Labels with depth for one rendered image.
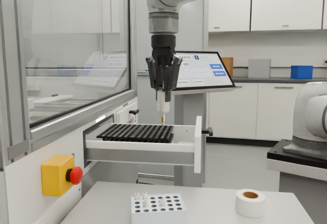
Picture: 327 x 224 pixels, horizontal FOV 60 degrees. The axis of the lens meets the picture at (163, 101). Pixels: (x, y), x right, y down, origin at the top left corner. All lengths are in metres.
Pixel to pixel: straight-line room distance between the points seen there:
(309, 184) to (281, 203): 0.38
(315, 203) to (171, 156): 0.62
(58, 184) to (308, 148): 0.88
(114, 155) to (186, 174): 1.15
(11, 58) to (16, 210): 0.28
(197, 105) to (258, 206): 1.21
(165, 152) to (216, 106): 3.08
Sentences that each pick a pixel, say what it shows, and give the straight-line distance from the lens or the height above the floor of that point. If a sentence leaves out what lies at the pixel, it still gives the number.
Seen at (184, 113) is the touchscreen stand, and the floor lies 0.80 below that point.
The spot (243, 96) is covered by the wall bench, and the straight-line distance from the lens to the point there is 3.85.
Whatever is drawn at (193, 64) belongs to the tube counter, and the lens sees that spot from 1.85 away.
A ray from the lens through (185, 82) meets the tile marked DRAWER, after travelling 1.72.
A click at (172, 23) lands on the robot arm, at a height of 1.24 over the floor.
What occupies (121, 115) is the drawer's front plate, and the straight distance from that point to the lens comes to 1.15.
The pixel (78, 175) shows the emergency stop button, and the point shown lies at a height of 0.88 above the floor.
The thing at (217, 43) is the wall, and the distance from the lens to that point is 4.55.
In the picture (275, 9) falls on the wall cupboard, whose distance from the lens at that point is 4.26.
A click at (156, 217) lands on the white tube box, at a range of 0.68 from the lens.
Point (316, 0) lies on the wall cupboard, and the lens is 4.37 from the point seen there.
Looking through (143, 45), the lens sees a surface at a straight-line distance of 2.68.
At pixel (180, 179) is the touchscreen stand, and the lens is 1.98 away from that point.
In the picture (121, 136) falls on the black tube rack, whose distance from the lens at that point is 0.89.
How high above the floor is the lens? 1.13
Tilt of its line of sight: 8 degrees down
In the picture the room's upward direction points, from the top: straight up
